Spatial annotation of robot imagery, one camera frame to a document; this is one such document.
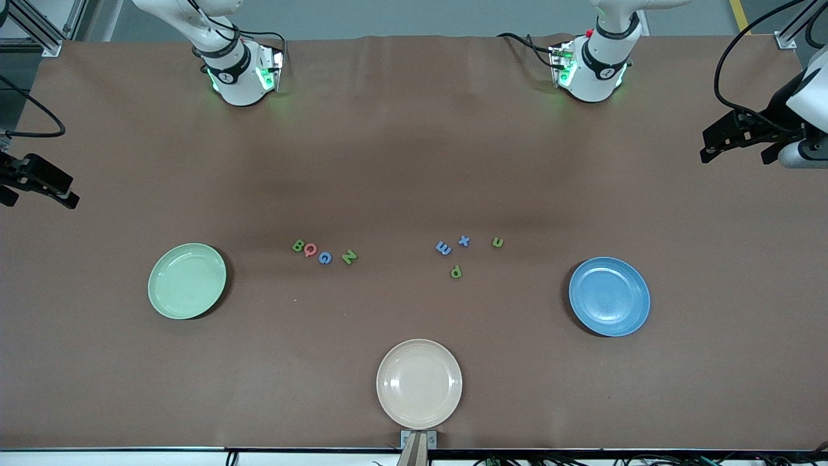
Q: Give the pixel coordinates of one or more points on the beige plate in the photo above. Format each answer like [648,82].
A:
[419,384]

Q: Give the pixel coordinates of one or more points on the blue foam letter m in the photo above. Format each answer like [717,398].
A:
[443,248]

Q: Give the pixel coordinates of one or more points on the aluminium frame profile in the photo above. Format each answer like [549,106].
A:
[48,42]
[786,40]

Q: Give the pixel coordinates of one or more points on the green foam letter p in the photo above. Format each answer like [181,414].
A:
[453,274]

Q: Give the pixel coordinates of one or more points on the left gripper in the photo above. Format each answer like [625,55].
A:
[778,111]

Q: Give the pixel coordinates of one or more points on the green foam letter B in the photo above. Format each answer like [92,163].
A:
[297,246]

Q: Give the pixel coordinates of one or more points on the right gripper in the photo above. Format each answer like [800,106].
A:
[13,171]

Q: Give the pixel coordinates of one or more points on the light green plate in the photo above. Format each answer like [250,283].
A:
[187,281]

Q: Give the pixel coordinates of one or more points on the blue plate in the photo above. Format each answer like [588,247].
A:
[609,296]

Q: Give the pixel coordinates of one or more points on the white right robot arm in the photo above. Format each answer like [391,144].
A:
[239,84]

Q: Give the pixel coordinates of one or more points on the brown table mat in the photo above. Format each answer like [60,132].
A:
[414,162]

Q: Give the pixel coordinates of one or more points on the red foam letter Q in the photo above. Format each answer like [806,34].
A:
[305,248]

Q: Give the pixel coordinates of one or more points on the blue foam letter G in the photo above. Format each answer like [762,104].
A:
[319,257]

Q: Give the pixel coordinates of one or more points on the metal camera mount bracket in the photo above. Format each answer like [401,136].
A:
[407,440]

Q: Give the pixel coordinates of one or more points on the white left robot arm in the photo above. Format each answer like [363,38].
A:
[595,77]

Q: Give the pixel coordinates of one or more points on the white table edge rail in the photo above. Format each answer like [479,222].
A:
[129,459]

